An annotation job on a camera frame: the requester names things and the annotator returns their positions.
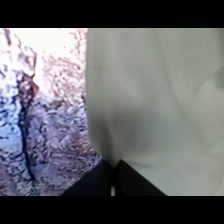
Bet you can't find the white T-shirt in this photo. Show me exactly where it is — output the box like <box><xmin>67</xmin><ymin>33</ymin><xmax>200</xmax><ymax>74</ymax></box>
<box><xmin>85</xmin><ymin>28</ymin><xmax>224</xmax><ymax>197</ymax></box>

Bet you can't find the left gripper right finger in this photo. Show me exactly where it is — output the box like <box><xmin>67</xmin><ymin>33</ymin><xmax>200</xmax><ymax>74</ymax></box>
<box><xmin>115</xmin><ymin>159</ymin><xmax>167</xmax><ymax>197</ymax></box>

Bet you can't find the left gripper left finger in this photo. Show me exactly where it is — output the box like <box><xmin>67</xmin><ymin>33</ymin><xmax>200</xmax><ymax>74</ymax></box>
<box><xmin>61</xmin><ymin>159</ymin><xmax>114</xmax><ymax>197</ymax></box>

